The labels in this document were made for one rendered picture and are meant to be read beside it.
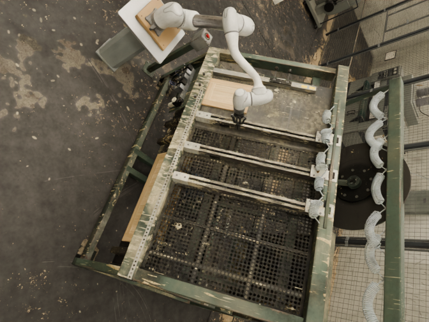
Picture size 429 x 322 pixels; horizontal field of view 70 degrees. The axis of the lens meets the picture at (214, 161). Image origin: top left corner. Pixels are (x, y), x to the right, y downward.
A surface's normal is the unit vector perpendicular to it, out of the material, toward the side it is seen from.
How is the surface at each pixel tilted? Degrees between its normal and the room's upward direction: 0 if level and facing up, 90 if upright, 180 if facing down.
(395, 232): 90
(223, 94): 50
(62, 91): 0
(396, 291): 90
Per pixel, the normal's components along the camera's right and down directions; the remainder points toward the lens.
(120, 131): 0.72, -0.13
